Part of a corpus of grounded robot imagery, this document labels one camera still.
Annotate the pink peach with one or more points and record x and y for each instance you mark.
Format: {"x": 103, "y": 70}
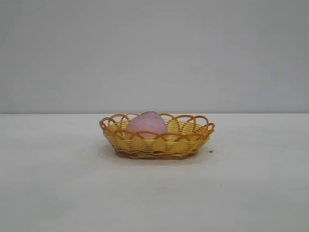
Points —
{"x": 147, "y": 124}

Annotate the yellow woven wicker basket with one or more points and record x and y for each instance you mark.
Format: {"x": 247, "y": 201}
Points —
{"x": 169, "y": 145}

